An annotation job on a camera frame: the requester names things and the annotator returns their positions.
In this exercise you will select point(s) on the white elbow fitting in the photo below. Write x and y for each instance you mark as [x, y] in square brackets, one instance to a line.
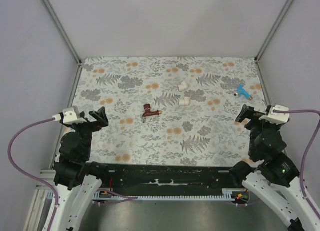
[185, 101]

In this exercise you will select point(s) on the left aluminium frame post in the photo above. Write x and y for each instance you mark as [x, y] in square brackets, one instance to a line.
[62, 32]

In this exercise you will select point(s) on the white elbow fitting far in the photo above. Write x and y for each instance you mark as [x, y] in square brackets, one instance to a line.
[183, 86]

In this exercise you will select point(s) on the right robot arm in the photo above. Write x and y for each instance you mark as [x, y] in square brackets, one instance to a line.
[277, 181]

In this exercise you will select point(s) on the floral patterned table mat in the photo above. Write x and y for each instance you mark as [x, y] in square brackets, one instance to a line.
[204, 133]

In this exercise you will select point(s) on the green circuit board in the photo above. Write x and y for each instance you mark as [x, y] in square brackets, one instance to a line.
[243, 197]

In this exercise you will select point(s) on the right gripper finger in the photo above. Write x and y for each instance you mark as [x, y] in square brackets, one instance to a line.
[247, 112]
[259, 114]

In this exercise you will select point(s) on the white slotted cable duct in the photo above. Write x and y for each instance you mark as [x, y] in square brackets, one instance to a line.
[227, 196]

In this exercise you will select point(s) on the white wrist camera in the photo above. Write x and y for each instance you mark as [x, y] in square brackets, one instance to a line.
[69, 116]
[276, 115]

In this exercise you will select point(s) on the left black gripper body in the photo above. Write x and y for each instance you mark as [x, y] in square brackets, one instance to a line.
[86, 129]

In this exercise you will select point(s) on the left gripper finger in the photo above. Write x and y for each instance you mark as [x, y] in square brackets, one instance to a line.
[100, 117]
[86, 115]

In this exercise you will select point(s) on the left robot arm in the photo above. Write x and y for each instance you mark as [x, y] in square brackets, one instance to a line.
[76, 179]

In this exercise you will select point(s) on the blue plastic water faucet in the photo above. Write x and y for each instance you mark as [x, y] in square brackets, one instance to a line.
[242, 92]

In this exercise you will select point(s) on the aluminium frame post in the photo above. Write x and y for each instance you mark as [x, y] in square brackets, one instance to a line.
[62, 32]
[277, 23]

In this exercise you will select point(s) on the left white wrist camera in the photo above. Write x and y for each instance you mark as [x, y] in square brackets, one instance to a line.
[69, 116]

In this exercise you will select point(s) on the brown plastic water faucet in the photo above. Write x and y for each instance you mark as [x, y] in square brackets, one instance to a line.
[148, 112]

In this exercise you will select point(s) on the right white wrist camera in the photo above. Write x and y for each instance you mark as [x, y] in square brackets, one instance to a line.
[276, 115]

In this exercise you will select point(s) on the right aluminium frame post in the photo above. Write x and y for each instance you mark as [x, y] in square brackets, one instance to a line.
[277, 23]

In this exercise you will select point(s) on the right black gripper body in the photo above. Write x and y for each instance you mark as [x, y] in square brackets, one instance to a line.
[255, 125]

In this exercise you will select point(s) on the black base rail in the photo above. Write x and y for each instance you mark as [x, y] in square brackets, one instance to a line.
[154, 180]

